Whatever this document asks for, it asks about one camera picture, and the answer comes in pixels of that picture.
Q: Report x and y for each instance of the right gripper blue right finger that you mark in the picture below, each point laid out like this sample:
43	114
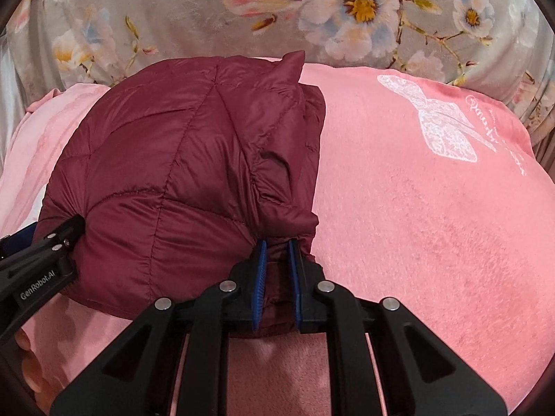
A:
382	359

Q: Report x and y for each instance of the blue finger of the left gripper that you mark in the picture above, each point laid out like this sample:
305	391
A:
18	241

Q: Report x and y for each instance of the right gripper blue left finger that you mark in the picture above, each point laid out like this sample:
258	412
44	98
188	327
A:
173	358

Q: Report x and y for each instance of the maroon quilted puffer jacket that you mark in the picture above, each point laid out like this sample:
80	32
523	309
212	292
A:
179	171

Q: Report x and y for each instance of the person's left hand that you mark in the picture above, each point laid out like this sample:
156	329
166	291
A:
32	372

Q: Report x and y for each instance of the pink fleece blanket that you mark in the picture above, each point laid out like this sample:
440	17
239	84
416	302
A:
467	246

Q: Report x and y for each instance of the grey floral quilt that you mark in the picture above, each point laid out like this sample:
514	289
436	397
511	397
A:
503	48

